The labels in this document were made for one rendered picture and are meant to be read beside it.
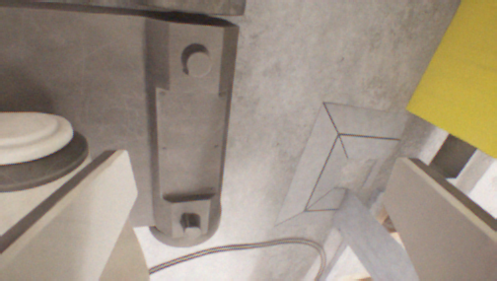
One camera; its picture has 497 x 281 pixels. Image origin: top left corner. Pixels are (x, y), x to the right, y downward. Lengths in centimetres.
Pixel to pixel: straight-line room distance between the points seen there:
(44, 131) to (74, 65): 14
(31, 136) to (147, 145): 21
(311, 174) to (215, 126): 52
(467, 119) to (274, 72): 58
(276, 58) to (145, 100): 36
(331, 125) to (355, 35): 27
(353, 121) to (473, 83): 35
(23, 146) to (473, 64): 103
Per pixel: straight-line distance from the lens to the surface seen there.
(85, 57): 48
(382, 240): 103
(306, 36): 73
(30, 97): 53
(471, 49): 100
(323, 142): 88
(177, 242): 69
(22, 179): 38
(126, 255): 25
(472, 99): 96
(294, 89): 75
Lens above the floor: 63
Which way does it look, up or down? 54 degrees down
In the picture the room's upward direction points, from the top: 150 degrees clockwise
